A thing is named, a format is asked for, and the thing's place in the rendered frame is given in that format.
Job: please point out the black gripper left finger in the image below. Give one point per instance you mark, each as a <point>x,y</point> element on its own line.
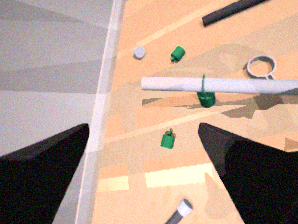
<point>34,179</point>

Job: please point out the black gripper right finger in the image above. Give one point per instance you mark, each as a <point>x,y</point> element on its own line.
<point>261,180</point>

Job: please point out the grey metal ring clamp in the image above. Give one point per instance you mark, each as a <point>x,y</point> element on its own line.
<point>267,58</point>

